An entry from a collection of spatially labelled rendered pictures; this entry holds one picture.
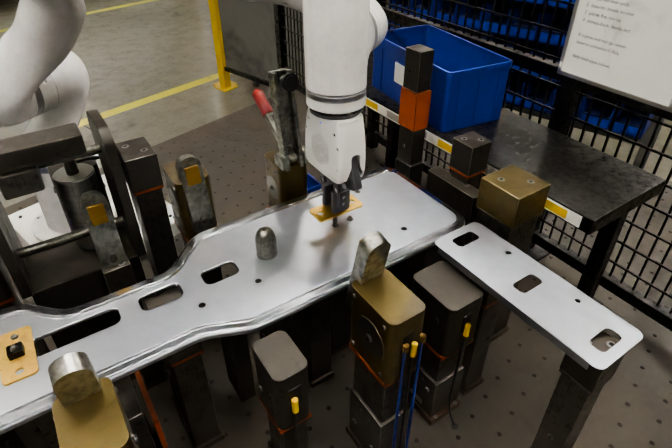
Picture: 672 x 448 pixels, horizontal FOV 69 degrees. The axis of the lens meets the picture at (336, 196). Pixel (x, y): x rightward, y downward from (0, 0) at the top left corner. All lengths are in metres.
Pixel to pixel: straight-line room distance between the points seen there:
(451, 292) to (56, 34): 0.78
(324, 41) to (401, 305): 0.34
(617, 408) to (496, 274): 0.40
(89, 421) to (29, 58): 0.69
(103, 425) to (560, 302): 0.57
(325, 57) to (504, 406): 0.68
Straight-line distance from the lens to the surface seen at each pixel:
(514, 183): 0.86
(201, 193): 0.84
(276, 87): 0.83
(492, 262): 0.78
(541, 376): 1.05
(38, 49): 1.05
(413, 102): 1.02
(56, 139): 0.77
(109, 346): 0.70
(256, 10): 3.58
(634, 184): 1.01
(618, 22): 1.04
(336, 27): 0.63
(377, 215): 0.84
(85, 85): 1.22
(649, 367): 1.16
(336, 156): 0.69
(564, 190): 0.93
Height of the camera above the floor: 1.50
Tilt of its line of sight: 34 degrees down
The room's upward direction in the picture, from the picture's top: straight up
